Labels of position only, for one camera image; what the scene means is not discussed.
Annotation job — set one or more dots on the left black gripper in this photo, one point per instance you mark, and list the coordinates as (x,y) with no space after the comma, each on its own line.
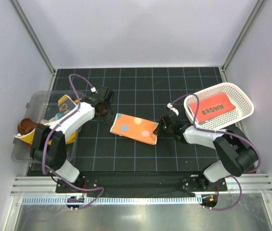
(109,116)

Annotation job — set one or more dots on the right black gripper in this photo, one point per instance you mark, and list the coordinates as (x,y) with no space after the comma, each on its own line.
(159,131)

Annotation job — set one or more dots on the orange polka dot towel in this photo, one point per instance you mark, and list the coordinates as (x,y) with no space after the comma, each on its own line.
(135,128)

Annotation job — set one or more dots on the yellow blue patterned towel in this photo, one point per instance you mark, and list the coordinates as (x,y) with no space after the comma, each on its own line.
(65,105)

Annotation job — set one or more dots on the brown bear towel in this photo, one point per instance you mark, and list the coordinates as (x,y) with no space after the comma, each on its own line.
(210,107)

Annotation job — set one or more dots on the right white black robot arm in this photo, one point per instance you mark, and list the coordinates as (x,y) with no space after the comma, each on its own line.
(237,155)

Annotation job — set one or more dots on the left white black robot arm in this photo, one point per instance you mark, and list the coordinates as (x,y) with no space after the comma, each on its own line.
(49,141)

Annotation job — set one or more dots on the black grid mat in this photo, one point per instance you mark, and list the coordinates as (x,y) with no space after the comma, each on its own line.
(141,92)

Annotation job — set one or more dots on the clear plastic bin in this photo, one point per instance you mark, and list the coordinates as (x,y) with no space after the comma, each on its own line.
(43,105)

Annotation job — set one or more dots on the white perforated plastic basket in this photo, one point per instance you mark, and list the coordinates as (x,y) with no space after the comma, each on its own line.
(244,106)

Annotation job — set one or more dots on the dark brown towel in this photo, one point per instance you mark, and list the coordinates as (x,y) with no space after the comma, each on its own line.
(26,126)

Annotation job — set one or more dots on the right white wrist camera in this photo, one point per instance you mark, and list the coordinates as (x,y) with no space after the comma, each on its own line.
(172,108)

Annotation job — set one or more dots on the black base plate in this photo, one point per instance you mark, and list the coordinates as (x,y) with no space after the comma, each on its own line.
(149,184)

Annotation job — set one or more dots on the slotted cable duct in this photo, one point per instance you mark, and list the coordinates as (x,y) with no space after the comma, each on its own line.
(78,200)

